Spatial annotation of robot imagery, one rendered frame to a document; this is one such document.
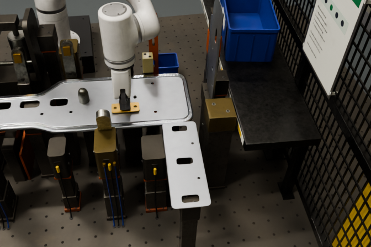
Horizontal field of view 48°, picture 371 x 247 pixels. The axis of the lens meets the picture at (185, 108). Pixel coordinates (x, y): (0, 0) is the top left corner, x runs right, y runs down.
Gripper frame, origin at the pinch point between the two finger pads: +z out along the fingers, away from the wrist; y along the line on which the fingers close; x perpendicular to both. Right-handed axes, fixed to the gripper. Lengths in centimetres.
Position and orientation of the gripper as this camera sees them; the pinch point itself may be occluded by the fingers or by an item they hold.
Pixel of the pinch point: (125, 101)
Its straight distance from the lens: 125.0
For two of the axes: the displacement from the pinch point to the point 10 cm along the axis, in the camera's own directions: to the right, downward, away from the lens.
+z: -0.3, 7.0, 7.1
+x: 9.9, -0.7, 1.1
